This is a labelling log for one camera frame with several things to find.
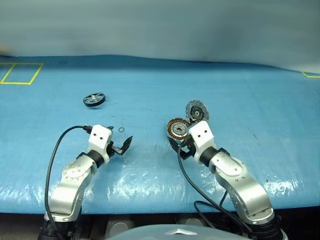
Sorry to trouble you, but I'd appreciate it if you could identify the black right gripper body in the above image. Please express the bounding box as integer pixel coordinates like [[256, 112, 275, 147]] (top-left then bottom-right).
[[180, 141, 196, 160]]

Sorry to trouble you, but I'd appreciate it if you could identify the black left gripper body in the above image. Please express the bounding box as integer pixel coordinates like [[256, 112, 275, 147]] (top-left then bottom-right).
[[107, 140, 124, 158]]

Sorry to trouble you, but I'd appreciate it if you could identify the motor stator with copper windings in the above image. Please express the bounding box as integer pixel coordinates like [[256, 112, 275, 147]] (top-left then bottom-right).
[[166, 117, 192, 145]]

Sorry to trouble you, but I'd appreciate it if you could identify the black pulley wheel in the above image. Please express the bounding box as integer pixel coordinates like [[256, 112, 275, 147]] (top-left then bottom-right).
[[82, 92, 107, 109]]

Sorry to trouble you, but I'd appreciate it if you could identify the blue plastic table cover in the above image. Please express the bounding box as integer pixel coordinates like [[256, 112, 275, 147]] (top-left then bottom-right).
[[0, 54, 320, 216]]

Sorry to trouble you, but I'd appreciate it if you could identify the grey rounded shape under table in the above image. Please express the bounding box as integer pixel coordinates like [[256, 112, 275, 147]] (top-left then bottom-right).
[[104, 216, 137, 240], [177, 216, 205, 228]]

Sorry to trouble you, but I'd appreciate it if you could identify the grey robot torso with emblem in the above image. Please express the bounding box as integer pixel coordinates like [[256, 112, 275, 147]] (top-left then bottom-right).
[[106, 223, 216, 240]]

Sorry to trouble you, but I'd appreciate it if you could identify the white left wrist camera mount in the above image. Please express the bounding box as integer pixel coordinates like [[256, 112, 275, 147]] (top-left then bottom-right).
[[88, 124, 113, 165]]

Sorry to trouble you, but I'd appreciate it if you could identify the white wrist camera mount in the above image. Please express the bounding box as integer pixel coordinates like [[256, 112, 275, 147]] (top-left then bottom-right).
[[187, 121, 217, 164], [88, 124, 113, 165]]

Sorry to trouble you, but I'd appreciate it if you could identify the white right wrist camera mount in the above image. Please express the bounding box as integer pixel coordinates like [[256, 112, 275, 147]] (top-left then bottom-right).
[[187, 121, 217, 164]]

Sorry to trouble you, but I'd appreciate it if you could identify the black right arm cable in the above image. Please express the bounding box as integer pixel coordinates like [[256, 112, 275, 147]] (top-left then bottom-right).
[[177, 143, 254, 240]]

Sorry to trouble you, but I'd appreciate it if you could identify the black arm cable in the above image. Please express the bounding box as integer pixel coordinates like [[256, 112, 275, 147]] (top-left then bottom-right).
[[177, 143, 254, 240], [44, 124, 92, 240]]

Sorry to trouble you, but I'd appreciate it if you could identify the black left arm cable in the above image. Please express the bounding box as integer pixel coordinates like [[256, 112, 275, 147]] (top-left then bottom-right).
[[44, 124, 92, 240]]

